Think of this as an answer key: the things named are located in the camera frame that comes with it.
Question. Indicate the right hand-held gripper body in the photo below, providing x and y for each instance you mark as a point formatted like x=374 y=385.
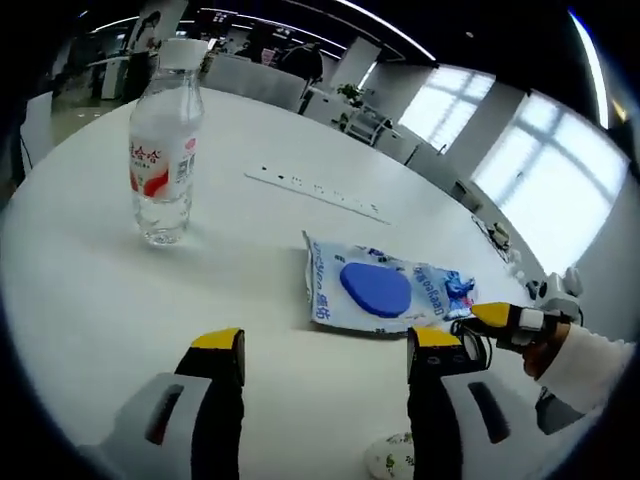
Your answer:
x=555 y=300

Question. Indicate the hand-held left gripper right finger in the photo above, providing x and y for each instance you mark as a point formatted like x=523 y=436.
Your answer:
x=440 y=425

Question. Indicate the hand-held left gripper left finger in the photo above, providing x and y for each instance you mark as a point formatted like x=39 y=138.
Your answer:
x=200 y=425

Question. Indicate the white paper cup green print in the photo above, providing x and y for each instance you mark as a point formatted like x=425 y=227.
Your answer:
x=392 y=455

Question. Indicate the wet wipes pack blue oval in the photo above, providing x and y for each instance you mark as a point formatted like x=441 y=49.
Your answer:
x=375 y=290

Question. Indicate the clear plastic water bottle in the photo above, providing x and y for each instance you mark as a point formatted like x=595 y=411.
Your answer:
x=162 y=165

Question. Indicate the small items on far table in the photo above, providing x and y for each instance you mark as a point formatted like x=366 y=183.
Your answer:
x=500 y=240

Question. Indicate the person's right hand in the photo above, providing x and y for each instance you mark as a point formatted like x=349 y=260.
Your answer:
x=545 y=350

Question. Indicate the white table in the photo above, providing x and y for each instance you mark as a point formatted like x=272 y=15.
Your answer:
x=250 y=280

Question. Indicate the white table socket strip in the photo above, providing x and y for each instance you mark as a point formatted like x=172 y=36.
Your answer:
x=320 y=192

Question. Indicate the potted green plant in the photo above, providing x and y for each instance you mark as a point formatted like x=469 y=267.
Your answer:
x=350 y=95

